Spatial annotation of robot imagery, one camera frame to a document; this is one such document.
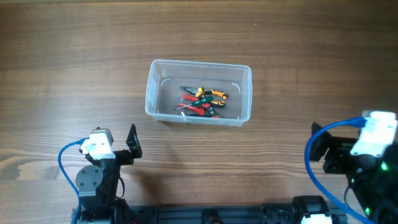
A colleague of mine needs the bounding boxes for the black red screwdriver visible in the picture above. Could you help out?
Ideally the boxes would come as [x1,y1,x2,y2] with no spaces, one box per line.
[187,106,223,118]

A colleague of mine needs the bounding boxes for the red handle wire stripper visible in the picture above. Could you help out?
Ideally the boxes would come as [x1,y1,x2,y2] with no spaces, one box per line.
[177,95,217,118]

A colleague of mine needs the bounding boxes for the orange black needle-nose pliers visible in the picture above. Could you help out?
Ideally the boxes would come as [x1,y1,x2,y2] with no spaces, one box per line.
[180,86,228,108]

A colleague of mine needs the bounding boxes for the green handle screwdriver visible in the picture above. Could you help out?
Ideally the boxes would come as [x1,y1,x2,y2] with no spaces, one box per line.
[175,95,214,110]

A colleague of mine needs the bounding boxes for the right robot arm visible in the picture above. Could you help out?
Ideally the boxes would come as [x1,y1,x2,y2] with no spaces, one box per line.
[304,117,397,223]

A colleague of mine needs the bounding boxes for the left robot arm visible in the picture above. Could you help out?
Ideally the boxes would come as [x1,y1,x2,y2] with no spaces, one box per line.
[72,125,142,223]

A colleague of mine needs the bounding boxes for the clear plastic container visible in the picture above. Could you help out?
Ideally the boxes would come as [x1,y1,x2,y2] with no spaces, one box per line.
[146,59,252,126]

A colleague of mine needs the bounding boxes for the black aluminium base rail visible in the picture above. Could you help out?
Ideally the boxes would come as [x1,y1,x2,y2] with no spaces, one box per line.
[71,203,348,224]

